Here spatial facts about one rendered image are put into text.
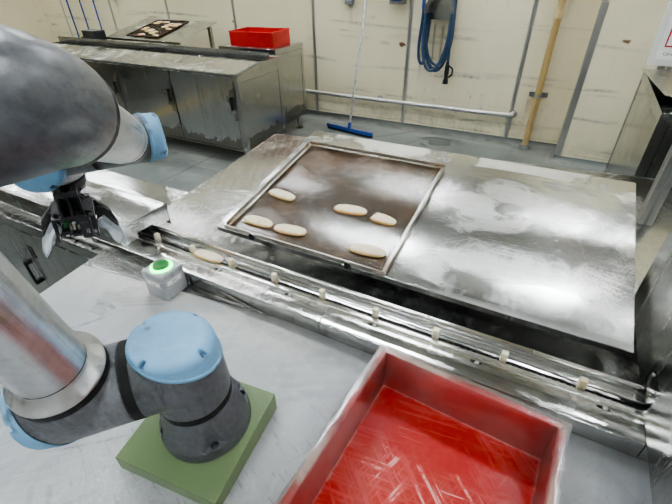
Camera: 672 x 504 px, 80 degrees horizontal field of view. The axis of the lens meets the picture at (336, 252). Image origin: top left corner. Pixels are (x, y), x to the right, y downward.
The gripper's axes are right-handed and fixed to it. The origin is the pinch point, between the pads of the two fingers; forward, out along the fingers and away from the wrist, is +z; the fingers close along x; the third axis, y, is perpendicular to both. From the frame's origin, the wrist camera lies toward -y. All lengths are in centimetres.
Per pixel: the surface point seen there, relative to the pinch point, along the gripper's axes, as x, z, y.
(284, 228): 46.8, 4.9, -0.4
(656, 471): 70, -11, 85
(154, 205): 16.7, 12.2, -29.7
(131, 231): 9.0, 14.3, -21.6
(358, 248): 60, 0, 18
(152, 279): 11.3, 10.9, 2.6
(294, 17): 214, 41, -385
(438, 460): 47, 1, 68
